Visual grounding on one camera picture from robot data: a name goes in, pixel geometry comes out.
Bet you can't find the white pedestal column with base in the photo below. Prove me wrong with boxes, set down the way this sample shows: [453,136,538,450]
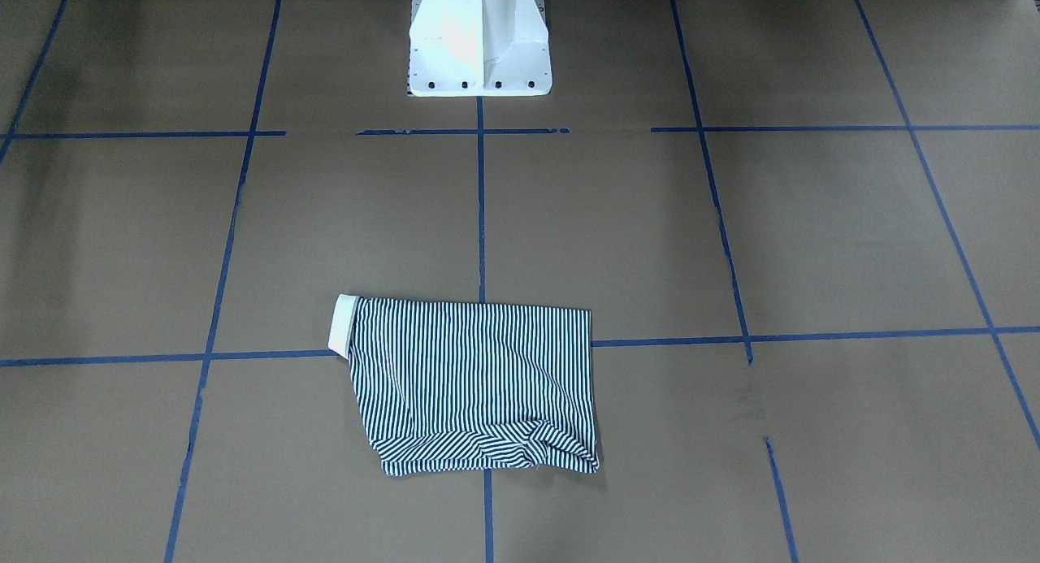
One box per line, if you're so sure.
[406,0,553,97]

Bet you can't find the striped polo shirt white collar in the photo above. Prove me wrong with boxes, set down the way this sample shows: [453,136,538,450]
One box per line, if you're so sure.
[328,295,600,477]

